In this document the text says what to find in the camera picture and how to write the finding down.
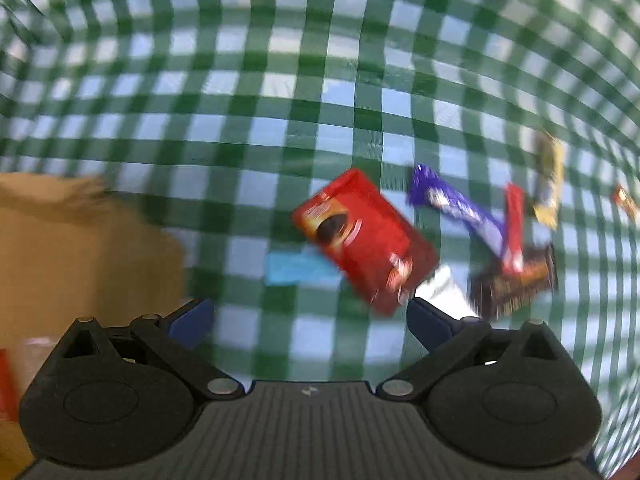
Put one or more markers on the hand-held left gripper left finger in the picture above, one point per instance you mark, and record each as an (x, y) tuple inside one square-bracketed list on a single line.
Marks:
[(192, 321)]

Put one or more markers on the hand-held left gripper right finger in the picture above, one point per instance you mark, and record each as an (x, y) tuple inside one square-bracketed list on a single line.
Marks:
[(427, 324)]

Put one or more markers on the silver snack packet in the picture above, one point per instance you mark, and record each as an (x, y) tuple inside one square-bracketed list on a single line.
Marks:
[(445, 292)]

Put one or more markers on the dark brown snack packet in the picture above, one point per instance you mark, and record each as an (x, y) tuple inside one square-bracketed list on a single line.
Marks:
[(515, 285)]

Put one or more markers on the large red snack packet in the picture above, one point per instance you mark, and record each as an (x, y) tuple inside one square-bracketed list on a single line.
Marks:
[(365, 240)]

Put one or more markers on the purple snack packet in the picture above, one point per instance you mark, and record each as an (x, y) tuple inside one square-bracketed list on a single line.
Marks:
[(450, 205)]

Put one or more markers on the cardboard box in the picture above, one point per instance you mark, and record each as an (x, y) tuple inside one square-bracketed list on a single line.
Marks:
[(80, 255)]

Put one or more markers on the golden peanut bar packet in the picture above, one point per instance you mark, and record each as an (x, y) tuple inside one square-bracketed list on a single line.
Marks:
[(547, 180)]

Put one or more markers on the light blue strip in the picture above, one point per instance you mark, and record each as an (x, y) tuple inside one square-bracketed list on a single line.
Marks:
[(295, 269)]

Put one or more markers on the thin red stick packet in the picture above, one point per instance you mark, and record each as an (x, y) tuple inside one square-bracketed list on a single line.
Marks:
[(514, 230)]

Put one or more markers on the red plastic wrapper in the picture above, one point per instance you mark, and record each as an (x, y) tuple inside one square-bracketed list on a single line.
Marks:
[(6, 385)]

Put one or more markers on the small orange candy wrapper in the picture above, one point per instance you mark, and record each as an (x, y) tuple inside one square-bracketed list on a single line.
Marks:
[(627, 202)]

